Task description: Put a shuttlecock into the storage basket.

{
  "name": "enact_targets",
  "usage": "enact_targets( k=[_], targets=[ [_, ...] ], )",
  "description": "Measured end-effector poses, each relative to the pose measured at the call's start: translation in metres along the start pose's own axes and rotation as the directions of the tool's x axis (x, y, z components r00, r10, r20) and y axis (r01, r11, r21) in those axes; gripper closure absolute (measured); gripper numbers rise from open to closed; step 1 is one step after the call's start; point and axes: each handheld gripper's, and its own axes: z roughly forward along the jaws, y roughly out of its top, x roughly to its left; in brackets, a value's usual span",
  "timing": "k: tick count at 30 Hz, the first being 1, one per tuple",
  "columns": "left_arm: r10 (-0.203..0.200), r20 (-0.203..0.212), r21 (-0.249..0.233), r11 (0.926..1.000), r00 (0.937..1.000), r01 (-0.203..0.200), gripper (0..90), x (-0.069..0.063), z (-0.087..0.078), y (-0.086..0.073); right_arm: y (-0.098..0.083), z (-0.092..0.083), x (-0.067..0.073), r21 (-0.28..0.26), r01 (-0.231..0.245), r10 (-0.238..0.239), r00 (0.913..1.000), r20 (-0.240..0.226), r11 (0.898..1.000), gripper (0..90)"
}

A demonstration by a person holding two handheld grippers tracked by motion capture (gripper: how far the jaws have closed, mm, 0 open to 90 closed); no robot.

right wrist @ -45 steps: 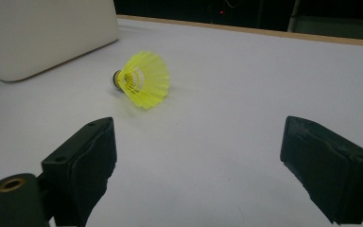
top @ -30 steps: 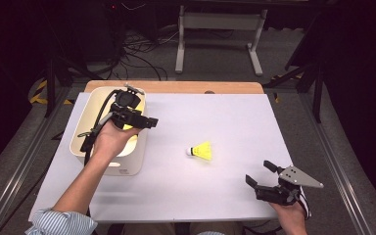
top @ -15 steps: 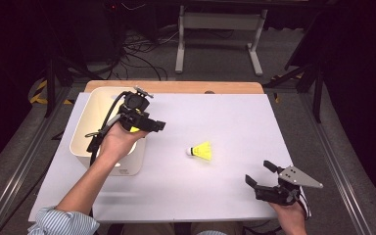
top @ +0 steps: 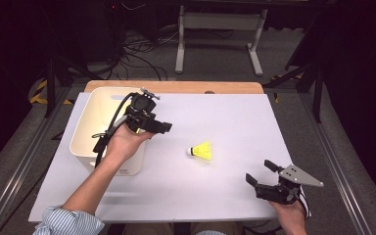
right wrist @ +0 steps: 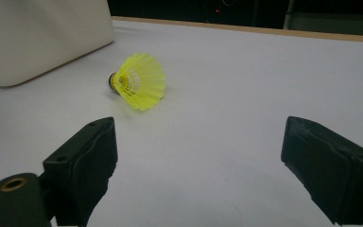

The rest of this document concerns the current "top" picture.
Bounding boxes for white table sheet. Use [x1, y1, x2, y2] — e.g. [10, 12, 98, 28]
[28, 92, 311, 223]

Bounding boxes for aluminium floor rail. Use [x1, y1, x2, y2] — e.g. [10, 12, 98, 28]
[0, 86, 79, 235]
[298, 92, 373, 235]

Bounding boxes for black equipment rack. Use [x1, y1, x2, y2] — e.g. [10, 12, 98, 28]
[77, 0, 160, 63]

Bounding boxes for right hand-held gripper cable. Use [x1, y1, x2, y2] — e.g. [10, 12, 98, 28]
[297, 190, 311, 219]

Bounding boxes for person's right hand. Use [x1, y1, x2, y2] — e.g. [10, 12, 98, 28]
[268, 199, 307, 235]

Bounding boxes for black tripod stand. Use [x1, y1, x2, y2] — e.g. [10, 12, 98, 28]
[43, 55, 102, 118]

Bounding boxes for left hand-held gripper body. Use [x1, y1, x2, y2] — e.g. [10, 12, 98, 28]
[122, 87, 165, 134]

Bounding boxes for blue striped shirt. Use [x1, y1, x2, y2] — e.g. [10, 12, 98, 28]
[33, 205, 226, 235]

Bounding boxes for white metal stand frame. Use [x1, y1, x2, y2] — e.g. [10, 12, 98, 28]
[174, 4, 269, 77]

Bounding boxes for person's left hand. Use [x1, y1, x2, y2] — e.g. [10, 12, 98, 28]
[105, 122, 155, 167]

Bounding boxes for black floor cables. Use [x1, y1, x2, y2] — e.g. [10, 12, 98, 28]
[111, 28, 180, 81]

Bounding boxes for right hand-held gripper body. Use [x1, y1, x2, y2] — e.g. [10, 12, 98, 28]
[255, 164, 325, 206]

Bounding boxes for white plastic bin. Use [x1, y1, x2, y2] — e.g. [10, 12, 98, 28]
[69, 86, 150, 177]

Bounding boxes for yellow black floor tape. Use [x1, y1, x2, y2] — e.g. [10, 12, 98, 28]
[28, 79, 74, 106]

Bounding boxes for black metal stand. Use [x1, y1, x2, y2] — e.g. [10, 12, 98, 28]
[263, 48, 327, 123]

